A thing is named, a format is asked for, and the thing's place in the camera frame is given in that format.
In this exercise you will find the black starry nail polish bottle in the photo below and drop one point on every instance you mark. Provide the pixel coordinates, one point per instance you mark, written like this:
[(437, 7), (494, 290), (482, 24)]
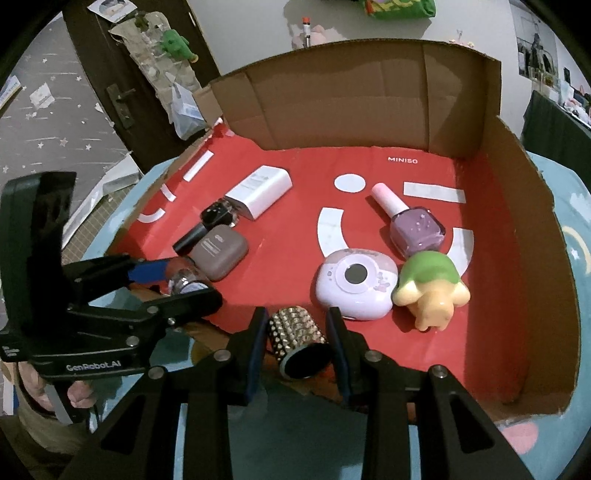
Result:
[(217, 213)]

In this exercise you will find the green printed bag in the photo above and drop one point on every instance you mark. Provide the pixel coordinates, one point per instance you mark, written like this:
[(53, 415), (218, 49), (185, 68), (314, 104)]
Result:
[(401, 8)]

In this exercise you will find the hanging clear plastic bag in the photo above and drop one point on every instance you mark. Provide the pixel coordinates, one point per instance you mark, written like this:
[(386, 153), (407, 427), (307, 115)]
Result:
[(187, 115)]

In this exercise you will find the wall poster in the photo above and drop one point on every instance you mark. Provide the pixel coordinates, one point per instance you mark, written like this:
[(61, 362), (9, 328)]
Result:
[(535, 41)]

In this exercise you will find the green turtle toy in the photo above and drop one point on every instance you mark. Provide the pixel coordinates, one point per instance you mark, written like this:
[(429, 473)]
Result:
[(427, 281)]

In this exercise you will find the gold studded cylinder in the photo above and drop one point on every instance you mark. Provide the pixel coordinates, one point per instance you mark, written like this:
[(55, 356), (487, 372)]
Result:
[(295, 337)]

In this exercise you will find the dark cloth-covered table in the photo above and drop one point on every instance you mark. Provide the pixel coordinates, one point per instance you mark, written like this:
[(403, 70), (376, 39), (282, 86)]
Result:
[(558, 134)]

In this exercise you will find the person's left forearm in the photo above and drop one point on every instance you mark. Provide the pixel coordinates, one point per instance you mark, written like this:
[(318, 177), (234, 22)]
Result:
[(41, 443)]

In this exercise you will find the white papers on floor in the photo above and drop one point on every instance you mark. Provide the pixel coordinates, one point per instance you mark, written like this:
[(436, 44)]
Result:
[(106, 194)]

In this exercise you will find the red-capped marker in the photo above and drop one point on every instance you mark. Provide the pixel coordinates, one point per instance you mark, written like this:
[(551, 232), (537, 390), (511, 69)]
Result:
[(306, 30)]

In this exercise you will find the dark wooden door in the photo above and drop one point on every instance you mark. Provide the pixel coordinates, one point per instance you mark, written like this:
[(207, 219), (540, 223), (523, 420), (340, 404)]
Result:
[(92, 60)]

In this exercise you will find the glitter bottle with cartoon sticker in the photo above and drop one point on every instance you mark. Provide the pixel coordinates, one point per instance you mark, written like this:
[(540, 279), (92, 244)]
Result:
[(184, 279)]

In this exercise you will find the hanging plastic bags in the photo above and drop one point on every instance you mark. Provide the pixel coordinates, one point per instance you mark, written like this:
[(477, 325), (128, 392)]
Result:
[(147, 55)]

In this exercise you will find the taupe earbud case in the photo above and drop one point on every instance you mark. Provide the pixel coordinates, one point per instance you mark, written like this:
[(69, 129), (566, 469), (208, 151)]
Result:
[(219, 251)]

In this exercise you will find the green plush figure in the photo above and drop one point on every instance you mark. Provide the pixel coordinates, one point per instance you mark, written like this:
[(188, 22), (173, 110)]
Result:
[(175, 44)]

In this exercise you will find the purple nail polish bottle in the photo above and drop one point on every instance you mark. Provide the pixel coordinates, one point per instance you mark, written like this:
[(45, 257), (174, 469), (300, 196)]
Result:
[(415, 230)]

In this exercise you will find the person's left hand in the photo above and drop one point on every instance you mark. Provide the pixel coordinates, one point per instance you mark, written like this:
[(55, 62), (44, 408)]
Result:
[(79, 393)]

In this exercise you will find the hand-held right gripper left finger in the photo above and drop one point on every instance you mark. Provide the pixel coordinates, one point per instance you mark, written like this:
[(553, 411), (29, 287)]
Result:
[(256, 355)]

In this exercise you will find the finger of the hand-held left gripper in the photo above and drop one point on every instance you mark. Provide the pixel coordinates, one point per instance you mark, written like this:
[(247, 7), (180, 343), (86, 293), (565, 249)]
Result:
[(184, 302), (147, 271)]

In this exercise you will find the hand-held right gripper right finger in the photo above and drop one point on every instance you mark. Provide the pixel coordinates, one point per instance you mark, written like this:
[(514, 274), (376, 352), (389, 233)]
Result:
[(339, 355)]

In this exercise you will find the pink plush toy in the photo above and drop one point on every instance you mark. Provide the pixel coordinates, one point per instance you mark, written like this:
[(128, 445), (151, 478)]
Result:
[(323, 37)]

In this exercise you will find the red-lined cardboard box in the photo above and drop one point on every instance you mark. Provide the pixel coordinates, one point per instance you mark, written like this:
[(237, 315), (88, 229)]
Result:
[(351, 106)]

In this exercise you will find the white charger block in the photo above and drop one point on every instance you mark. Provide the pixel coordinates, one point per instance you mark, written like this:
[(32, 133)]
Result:
[(261, 191)]

